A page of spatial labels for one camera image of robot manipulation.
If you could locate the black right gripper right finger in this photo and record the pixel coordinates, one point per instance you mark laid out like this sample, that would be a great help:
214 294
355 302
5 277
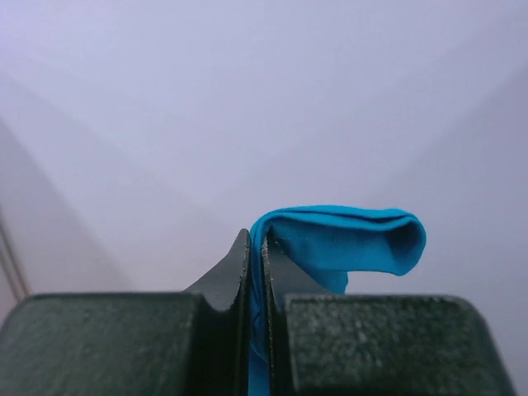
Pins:
323 343

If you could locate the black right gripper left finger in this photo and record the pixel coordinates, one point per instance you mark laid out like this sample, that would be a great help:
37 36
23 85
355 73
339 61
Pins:
189 342

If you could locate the blue t-shirt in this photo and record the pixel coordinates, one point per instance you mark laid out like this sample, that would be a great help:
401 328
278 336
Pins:
328 242

